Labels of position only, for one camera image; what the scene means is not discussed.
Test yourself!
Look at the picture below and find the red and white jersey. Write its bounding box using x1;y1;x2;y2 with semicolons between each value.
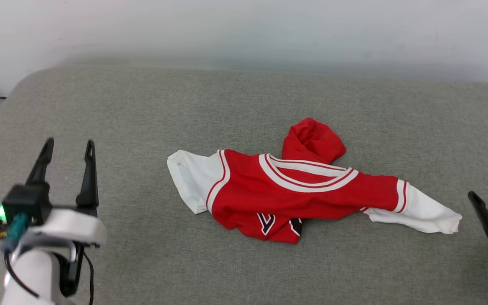
167;117;463;245

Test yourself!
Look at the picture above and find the grey fabric sofa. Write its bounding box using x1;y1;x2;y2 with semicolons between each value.
0;64;488;305

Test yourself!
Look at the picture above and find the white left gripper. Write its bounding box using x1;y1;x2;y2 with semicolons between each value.
14;137;108;251

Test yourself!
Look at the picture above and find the thin black cable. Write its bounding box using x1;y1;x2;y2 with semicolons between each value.
4;253;41;298
83;250;95;305

